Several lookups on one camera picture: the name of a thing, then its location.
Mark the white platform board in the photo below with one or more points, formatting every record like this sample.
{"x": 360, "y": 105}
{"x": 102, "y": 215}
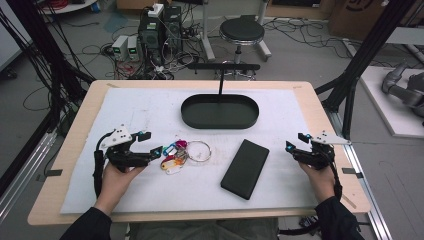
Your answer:
{"x": 386, "y": 106}

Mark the white power supply unit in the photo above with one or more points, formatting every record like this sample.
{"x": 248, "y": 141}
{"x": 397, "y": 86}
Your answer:
{"x": 133, "y": 48}
{"x": 120, "y": 46}

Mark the white table mat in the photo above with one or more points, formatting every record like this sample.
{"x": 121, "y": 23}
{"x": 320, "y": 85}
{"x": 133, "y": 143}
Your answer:
{"x": 166, "y": 190}

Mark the aluminium rail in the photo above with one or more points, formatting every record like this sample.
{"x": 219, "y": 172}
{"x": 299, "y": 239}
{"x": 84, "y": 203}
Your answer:
{"x": 370, "y": 200}
{"x": 23, "y": 176}

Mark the black round stool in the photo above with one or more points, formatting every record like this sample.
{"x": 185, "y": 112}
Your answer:
{"x": 241, "y": 30}

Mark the black metal frame post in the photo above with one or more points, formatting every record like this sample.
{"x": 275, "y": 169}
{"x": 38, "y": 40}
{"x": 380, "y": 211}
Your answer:
{"x": 366, "y": 50}

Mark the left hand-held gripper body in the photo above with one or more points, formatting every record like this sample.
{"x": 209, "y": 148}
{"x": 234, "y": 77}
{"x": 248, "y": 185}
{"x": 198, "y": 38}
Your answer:
{"x": 116, "y": 138}

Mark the white power adapter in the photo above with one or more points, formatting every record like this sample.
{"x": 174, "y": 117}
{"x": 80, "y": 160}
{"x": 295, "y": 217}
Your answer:
{"x": 156, "y": 10}

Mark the black oval tray key stand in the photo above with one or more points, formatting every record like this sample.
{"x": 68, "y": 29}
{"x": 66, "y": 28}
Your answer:
{"x": 216, "y": 115}

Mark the person's left hand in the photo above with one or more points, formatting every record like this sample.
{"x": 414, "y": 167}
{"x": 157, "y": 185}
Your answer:
{"x": 115, "y": 185}

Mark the black computer tower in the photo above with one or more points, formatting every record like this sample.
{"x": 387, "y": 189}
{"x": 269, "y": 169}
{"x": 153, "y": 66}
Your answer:
{"x": 150, "y": 38}
{"x": 173, "y": 26}

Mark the white table leg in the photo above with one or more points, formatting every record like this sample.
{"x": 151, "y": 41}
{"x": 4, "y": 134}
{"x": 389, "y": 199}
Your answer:
{"x": 206, "y": 36}
{"x": 263, "y": 46}

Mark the person's right hand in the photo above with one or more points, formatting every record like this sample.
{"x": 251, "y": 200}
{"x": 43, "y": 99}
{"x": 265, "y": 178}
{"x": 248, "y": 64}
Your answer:
{"x": 321, "y": 183}

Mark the black tape strip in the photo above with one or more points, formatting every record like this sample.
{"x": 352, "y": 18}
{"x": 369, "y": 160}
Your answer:
{"x": 351, "y": 172}
{"x": 53, "y": 173}

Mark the black wallet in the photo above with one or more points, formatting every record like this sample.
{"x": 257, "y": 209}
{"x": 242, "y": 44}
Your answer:
{"x": 245, "y": 170}

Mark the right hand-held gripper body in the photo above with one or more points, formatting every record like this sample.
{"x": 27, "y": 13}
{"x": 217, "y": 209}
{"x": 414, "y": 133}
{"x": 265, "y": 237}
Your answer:
{"x": 320, "y": 155}

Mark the brown cardboard box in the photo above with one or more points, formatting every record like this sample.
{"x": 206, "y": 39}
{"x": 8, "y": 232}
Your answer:
{"x": 353, "y": 18}

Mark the white round table top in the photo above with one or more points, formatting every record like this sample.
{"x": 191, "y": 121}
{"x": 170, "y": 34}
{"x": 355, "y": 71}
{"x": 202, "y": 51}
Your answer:
{"x": 73, "y": 6}

